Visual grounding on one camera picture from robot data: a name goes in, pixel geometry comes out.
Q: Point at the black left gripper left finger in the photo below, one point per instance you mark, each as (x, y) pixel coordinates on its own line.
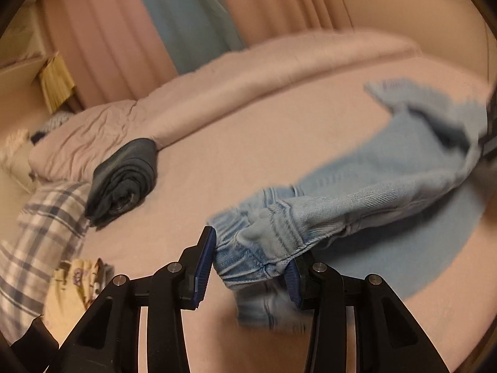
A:
(106, 338)

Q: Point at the blue curtain panel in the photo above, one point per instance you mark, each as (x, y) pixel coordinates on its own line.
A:
(194, 32)

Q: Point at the pink bed sheet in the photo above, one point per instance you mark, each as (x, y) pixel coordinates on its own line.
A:
(277, 140)

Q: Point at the white fluffy pillow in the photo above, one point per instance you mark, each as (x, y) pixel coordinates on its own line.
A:
(15, 150)

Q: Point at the yellow patterned cloth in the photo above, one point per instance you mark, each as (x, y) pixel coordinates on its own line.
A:
(74, 286)

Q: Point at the wooden shelf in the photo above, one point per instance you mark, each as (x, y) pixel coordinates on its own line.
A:
(25, 48)

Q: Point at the pink rolled duvet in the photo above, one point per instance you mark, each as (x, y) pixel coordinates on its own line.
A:
(189, 102)

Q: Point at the dark folded garment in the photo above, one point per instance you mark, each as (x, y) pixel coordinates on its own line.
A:
(122, 182)

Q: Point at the light blue denim pants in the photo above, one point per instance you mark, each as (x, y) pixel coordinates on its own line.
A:
(401, 205)

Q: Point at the yellow woven item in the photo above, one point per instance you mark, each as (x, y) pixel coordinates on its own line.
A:
(56, 83)

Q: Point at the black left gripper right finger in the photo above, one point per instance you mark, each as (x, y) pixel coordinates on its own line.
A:
(362, 315)

